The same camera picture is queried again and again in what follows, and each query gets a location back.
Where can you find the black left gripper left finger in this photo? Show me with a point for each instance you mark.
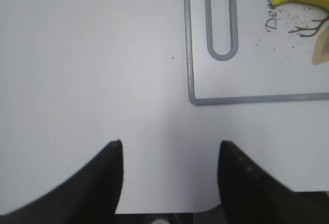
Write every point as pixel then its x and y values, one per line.
pixel 91 195

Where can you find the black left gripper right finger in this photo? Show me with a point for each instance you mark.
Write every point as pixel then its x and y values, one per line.
pixel 249 194

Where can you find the white grey-rimmed cutting board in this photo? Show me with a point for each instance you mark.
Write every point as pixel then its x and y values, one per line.
pixel 249 51

